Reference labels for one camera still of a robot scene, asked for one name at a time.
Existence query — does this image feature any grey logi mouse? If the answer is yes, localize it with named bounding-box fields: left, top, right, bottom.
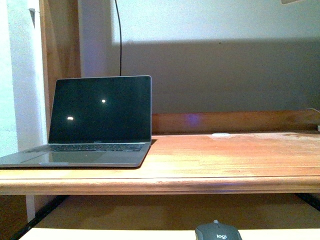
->
left=195, top=220, right=242, bottom=240

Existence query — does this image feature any wooden keyboard tray drawer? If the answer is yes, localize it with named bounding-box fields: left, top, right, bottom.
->
left=23, top=193, right=320, bottom=240

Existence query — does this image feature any grey laptop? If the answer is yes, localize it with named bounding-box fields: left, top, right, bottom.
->
left=0, top=75, right=152, bottom=168

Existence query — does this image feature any wooden desk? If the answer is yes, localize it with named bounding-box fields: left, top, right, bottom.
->
left=0, top=109, right=320, bottom=240

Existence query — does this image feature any black wall cable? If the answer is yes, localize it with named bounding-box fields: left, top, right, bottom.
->
left=114, top=0, right=123, bottom=77

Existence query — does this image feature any wooden door frame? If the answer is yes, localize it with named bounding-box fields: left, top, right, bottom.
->
left=39, top=0, right=81, bottom=130

